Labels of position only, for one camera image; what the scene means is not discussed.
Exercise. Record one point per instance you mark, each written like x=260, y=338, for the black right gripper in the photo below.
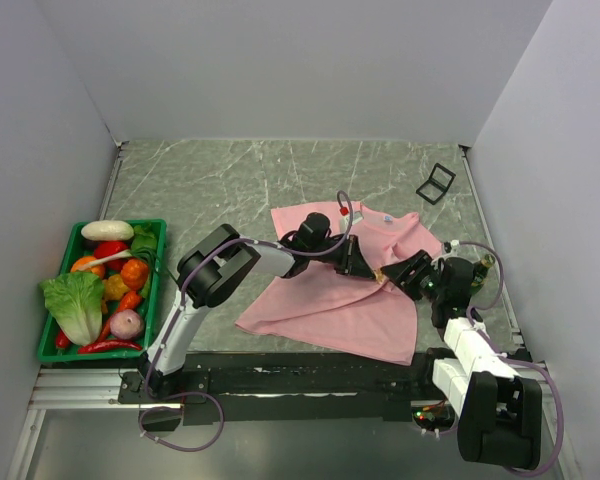
x=420, y=262

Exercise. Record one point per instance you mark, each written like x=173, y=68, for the pink t-shirt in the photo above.
x=369, y=318

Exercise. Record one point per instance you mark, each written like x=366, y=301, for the green glass bottle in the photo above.
x=481, y=270

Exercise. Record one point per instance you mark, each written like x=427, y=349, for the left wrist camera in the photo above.
x=349, y=217

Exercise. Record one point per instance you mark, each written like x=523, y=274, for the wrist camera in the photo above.
x=449, y=249
x=349, y=217

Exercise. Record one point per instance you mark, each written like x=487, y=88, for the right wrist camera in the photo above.
x=449, y=249

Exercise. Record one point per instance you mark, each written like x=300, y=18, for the aluminium table edge rail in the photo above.
x=117, y=163

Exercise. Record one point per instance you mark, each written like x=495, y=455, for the red maple leaf brooch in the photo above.
x=379, y=276

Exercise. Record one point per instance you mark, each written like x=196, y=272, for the red tomato toy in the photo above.
x=109, y=248

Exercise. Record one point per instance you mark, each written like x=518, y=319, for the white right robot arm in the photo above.
x=499, y=411

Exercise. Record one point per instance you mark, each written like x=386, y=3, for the yellow pepper toy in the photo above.
x=114, y=288

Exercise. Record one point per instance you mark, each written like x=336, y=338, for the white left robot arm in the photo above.
x=211, y=272

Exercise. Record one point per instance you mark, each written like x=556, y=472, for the red chili pepper toy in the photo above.
x=62, y=342

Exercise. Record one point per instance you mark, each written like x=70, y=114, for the green plastic crate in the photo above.
x=78, y=247

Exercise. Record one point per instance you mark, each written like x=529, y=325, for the orange fruit toy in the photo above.
x=89, y=264

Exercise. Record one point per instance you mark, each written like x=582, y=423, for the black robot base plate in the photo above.
x=285, y=386

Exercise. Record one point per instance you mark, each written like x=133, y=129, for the orange carrot toy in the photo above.
x=135, y=274

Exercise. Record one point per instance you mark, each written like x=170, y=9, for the white radish toy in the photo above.
x=107, y=230

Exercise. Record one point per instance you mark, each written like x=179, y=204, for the purple onion toy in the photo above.
x=126, y=325

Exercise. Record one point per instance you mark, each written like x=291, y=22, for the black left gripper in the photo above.
x=352, y=262

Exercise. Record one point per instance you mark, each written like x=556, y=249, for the green lettuce toy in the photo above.
x=74, y=301

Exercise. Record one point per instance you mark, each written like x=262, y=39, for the black brooch box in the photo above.
x=437, y=184

